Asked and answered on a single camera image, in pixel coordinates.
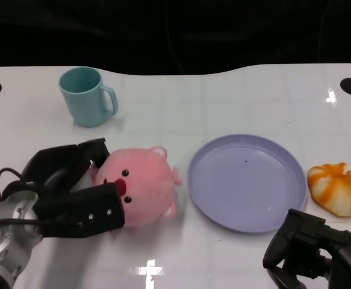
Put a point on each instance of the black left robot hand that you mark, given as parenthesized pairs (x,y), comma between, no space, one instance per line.
(82,210)

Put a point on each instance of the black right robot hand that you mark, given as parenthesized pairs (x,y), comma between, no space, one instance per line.
(346,259)

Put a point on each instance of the pink plush beaver doll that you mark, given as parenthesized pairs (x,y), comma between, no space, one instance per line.
(151,186)

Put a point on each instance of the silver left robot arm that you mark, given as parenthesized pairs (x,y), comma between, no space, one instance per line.
(6,241)

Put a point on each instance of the lavender plastic plate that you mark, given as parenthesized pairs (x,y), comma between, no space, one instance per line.
(244,186)

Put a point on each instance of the orange striped toy bun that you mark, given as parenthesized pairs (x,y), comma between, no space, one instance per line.
(334,189)

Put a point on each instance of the light blue plastic mug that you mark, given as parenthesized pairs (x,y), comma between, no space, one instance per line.
(86,108)

